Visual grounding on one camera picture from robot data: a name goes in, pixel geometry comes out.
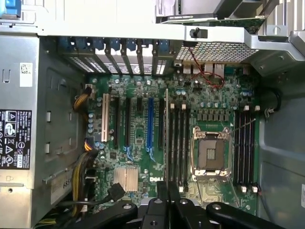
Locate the thin metal locking lever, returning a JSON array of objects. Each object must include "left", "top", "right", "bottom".
[
  {"left": 232, "top": 118, "right": 257, "bottom": 133},
  {"left": 192, "top": 133, "right": 204, "bottom": 208}
]

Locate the silver finned heat sink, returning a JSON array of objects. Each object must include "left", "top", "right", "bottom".
[{"left": 113, "top": 167, "right": 139, "bottom": 192}]

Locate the green motherboard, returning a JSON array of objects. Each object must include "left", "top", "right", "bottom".
[{"left": 84, "top": 64, "right": 260, "bottom": 215}]

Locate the CPU socket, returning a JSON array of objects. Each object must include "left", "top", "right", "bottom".
[{"left": 192, "top": 125, "right": 233, "bottom": 182}]

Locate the blue expansion slot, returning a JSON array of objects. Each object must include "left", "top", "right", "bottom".
[{"left": 146, "top": 97, "right": 155, "bottom": 163}]

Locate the long black expansion slot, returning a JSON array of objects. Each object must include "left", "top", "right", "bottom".
[
  {"left": 113, "top": 95, "right": 120, "bottom": 148},
  {"left": 123, "top": 97, "right": 133, "bottom": 163},
  {"left": 158, "top": 97, "right": 165, "bottom": 148}
]

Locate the white expansion slot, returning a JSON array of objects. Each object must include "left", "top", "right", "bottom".
[{"left": 102, "top": 93, "right": 110, "bottom": 143}]

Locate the perforated metal slot cover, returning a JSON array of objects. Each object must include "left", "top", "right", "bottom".
[
  {"left": 83, "top": 57, "right": 108, "bottom": 73},
  {"left": 152, "top": 59, "right": 168, "bottom": 76}
]

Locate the silver power supply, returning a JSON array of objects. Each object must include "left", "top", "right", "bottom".
[{"left": 0, "top": 32, "right": 40, "bottom": 189}]

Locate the blue plastic carrier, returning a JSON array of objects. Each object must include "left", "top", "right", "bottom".
[{"left": 0, "top": 0, "right": 22, "bottom": 19}]

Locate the black data wire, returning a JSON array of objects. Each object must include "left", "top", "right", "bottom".
[{"left": 57, "top": 183, "right": 125, "bottom": 208}]

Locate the yellow and black wire bundle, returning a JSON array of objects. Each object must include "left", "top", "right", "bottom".
[{"left": 72, "top": 83, "right": 95, "bottom": 120}]

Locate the thick black looped cable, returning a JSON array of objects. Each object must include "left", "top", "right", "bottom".
[{"left": 263, "top": 87, "right": 283, "bottom": 119}]

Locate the red and black wire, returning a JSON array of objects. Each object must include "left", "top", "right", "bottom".
[{"left": 187, "top": 46, "right": 226, "bottom": 88}]

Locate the black case switch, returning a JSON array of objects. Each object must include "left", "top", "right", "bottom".
[{"left": 190, "top": 28, "right": 208, "bottom": 39}]

